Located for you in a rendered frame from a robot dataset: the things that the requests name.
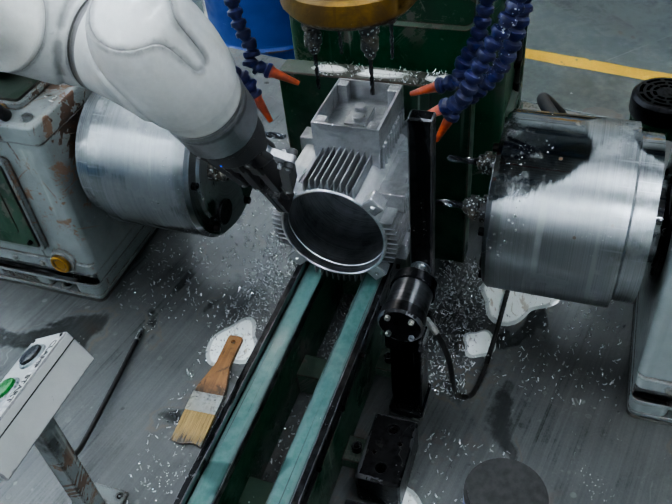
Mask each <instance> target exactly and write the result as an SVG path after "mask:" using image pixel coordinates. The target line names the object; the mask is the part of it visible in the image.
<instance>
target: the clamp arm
mask: <svg viewBox="0 0 672 504"><path fill-rule="evenodd" d="M407 136H408V181H409V226H410V267H414V265H415V267H416V268H420V266H421V264H422V265H423V267H422V269H424V270H425V271H426V270H427V269H428V271H427V272H428V273H430V274H431V275H432V276H433V275H434V272H435V191H436V112H432V111H423V110H414V109H412V110H411V111H410V113H409V115H408V117H407Z"/></svg>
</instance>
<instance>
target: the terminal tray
mask: <svg viewBox="0 0 672 504"><path fill-rule="evenodd" d="M342 81H346V82H347V83H346V84H341V82H342ZM392 86H395V87H396V89H394V90H392V89H390V87H392ZM370 89H371V86H370V81H363V80H354V79H345V78H339V79H338V80H337V82H336V83H335V85H334V86H333V88H332V89H331V91H330V92H329V94H328V96H327V97H326V99H325V100H324V102H323V103H322V105H321V106H320V108H319V109H318V111H317V113H316V114H315V116H314V117H313V119H312V120H311V130H312V138H313V145H314V151H315V158H316V157H317V156H318V154H319V152H320V151H321V149H322V148H323V149H324V152H325V151H326V149H327V147H329V150H330V152H331V150H332V148H333V147H335V151H336V152H337V150H338V148H339V147H341V152H342V153H343V151H344V149H345V147H347V153H348V154H349V152H350V150H351V149H352V148H353V153H354V156H355V154H356V152H357V150H359V154H360V159H361V157H362V155H363V153H364V152H365V154H366V162H367V160H368V158H369V156H370V155H372V164H373V165H374V166H376V167H377V168H378V169H380V170H381V169H382V168H383V169H385V168H386V167H385V163H386V164H388V158H389V159H390V158H391V156H390V153H391V154H392V153H393V148H394V149H395V143H396V144H398V139H400V134H402V125H403V124H404V123H405V119H404V96H403V85H400V84H391V83H381V82H374V89H375V95H370ZM320 116H323V117H324V119H323V120H319V119H318V117H320ZM371 123H376V126H374V127H372V126H370V124H371Z"/></svg>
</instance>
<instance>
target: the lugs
mask: <svg viewBox="0 0 672 504"><path fill-rule="evenodd" d="M402 134H403V135H405V136H406V138H407V139H408V136H407V120H405V123H404V124H403V125H402ZM301 186H302V185H301V184H300V183H299V182H298V181H297V180H296V183H295V187H294V190H293V193H294V196H296V195H297V193H298V191H299V189H300V188H301ZM386 204H387V200H386V199H385V198H384V197H383V196H382V195H381V194H380V193H379V192H378V191H377V190H373V191H372V192H370V193H369V194H367V195H366V197H365V199H364V201H363V203H362V206H363V207H364V208H365V209H366V210H367V211H368V212H369V213H371V214H372V215H373V216H376V215H377V214H379V213H380V212H382V211H383V210H384V208H385V206H386ZM288 256H289V257H290V258H292V259H293V260H294V261H295V262H296V263H297V264H299V265H302V264H303V263H305V262H306V261H307V260H305V259H304V258H303V257H302V256H300V255H299V254H298V253H297V252H296V251H295V250H294V249H293V248H292V249H291V251H290V253H289V255H288ZM389 268H390V264H389V263H388V262H381V263H380V264H379V265H378V266H376V267H375V268H373V269H372V270H370V271H368V272H367V273H368V274H370V275H371V276H372V277H373V278H374V279H375V280H378V279H379V278H381V277H383V276H385V275H386V274H387V273H388V270H389Z"/></svg>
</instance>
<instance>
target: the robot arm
mask: <svg viewBox="0 0 672 504"><path fill-rule="evenodd" d="M0 72H6V73H11V74H15V75H19V76H23V77H27V78H31V79H36V80H39V81H43V82H47V83H50V84H54V85H59V84H61V83H64V84H67V85H71V86H77V87H81V88H85V89H87V90H90V91H92V92H94V93H97V94H99V95H101V96H103V97H105V98H107V99H109V100H110V101H112V102H114V103H116V104H118V105H119V106H121V107H123V108H125V109H126V110H128V111H130V112H131V113H133V114H134V115H136V116H137V117H139V118H141V119H142V120H144V121H146V122H152V123H154V124H155V125H157V126H159V127H161V128H163V129H166V130H168V131H169V133H170V134H172V135H173V136H174V137H175V138H177V139H178V140H179V141H180V142H181V143H182V144H183V145H184V146H185V147H186V148H187V149H188V150H189V151H190V152H191V153H193V154H194V156H196V157H197V158H199V159H201V160H203V161H205V162H207V163H209V164H210V165H212V166H213V167H215V168H216V169H217V170H219V171H220V172H222V173H223V174H224V175H226V176H227V177H229V178H230V179H231V180H233V181H234V182H236V183H237V184H238V185H240V186H241V187H244V188H246V187H248V185H251V186H252V187H253V189H255V190H256V191H260V192H261V193H262V194H263V195H264V196H265V197H266V198H267V199H268V200H269V201H270V202H271V204H272V205H273V206H274V207H275V208H276V209H277V210H278V211H279V212H285V213H289V211H290V208H291V204H292V200H293V197H294V193H293V190H294V187H295V183H296V179H297V172H296V165H295V161H296V158H297V154H298V150H297V149H295V148H288V149H287V150H285V149H282V151H280V150H278V149H276V146H275V144H274V143H273V142H272V141H271V140H269V139H267V138H266V135H265V130H264V126H263V124H262V121H261V120H260V118H259V117H258V111H257V106H256V103H255V100H254V99H253V97H252V96H251V94H250V93H249V91H248V90H247V88H246V87H245V85H244V84H243V82H242V80H241V78H240V77H239V75H238V74H237V73H236V67H235V63H234V60H233V58H232V56H231V54H230V52H229V50H228V48H227V46H226V44H225V42H224V41H223V39H222V38H221V36H220V34H219V33H218V31H217V30H216V28H215V27H214V26H213V24H212V23H211V22H210V20H209V19H208V18H207V17H206V16H205V14H204V13H203V12H202V11H201V10H200V8H199V7H198V6H197V5H196V4H195V3H194V2H193V1H192V0H0ZM273 159H274V160H276V163H278V165H277V164H276V163H275V161H274V160H273ZM240 174H241V177H240Z"/></svg>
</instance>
